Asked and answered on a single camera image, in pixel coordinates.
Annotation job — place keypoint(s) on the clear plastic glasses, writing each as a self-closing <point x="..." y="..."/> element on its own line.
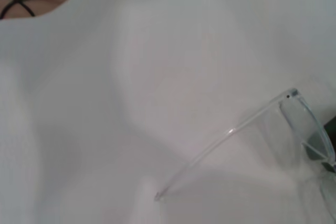
<point x="284" y="98"/>

